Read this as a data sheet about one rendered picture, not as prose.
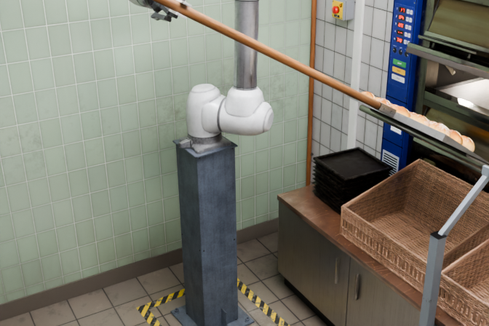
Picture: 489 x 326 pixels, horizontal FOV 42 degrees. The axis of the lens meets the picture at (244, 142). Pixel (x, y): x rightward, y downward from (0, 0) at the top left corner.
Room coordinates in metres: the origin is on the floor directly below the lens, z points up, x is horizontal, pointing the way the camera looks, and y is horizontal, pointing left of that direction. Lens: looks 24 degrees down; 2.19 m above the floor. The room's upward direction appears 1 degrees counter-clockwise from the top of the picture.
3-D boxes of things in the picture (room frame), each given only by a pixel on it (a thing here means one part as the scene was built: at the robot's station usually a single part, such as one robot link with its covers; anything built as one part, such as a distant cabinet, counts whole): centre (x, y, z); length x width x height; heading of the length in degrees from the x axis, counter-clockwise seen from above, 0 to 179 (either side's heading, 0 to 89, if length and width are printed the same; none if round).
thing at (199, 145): (2.65, 0.20, 1.03); 0.22 x 0.18 x 0.06; 124
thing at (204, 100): (2.65, 0.17, 1.17); 0.18 x 0.16 x 0.22; 68
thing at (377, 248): (2.41, -0.78, 0.72); 0.56 x 0.49 x 0.28; 30
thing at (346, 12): (3.33, -0.52, 1.46); 0.10 x 0.07 x 0.10; 29
